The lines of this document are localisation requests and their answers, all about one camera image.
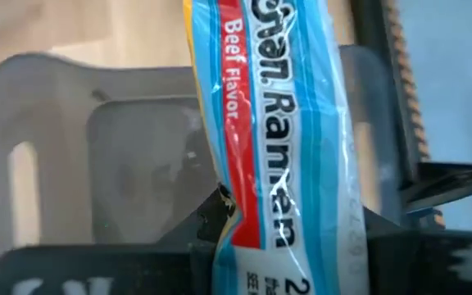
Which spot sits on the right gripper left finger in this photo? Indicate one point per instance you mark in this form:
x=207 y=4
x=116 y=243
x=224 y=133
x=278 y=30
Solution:
x=207 y=229

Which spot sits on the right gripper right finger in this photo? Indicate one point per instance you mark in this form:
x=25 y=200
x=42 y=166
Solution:
x=391 y=262

